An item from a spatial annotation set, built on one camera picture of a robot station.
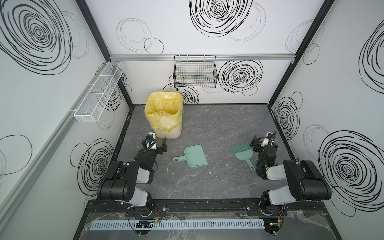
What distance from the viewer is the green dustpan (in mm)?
889

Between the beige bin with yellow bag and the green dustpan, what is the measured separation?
0.13 meters

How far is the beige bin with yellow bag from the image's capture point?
82 centimetres
